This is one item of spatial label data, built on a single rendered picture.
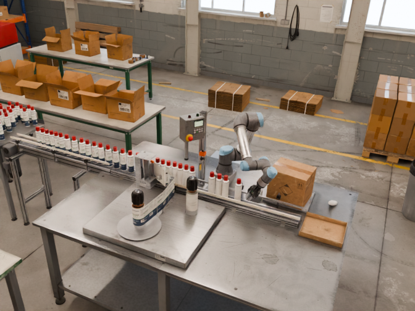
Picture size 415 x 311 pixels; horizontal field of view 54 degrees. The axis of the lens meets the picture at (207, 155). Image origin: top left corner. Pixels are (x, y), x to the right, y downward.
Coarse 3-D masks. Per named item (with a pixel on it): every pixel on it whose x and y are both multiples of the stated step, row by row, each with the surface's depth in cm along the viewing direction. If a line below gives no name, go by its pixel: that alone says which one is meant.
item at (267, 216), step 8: (128, 176) 345; (160, 184) 333; (176, 192) 330; (184, 192) 326; (208, 200) 319; (216, 200) 315; (240, 208) 309; (256, 216) 306; (264, 216) 303; (272, 216) 300; (288, 224) 297; (296, 224) 295
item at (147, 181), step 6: (138, 162) 319; (144, 162) 317; (138, 168) 322; (144, 168) 320; (138, 174) 324; (144, 174) 322; (150, 174) 323; (138, 180) 327; (144, 180) 325; (150, 180) 325; (156, 180) 332; (144, 186) 327; (150, 186) 325
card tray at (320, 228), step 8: (312, 216) 307; (320, 216) 304; (304, 224) 299; (312, 224) 300; (320, 224) 300; (328, 224) 300; (336, 224) 300; (344, 224) 298; (304, 232) 291; (312, 232) 291; (320, 232) 292; (328, 232) 292; (336, 232) 292; (344, 232) 292; (320, 240) 282; (328, 240) 280; (336, 240) 284
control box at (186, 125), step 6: (192, 114) 311; (180, 120) 308; (186, 120) 302; (192, 120) 304; (180, 126) 310; (186, 126) 303; (192, 126) 306; (198, 126) 309; (180, 132) 312; (186, 132) 306; (192, 132) 309; (180, 138) 315; (186, 138) 308; (198, 138) 314
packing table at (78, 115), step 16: (0, 96) 522; (16, 96) 524; (48, 112) 496; (64, 112) 482; (80, 112) 484; (96, 112) 485; (160, 112) 509; (112, 128) 462; (128, 128) 449; (160, 128) 519; (128, 144) 461
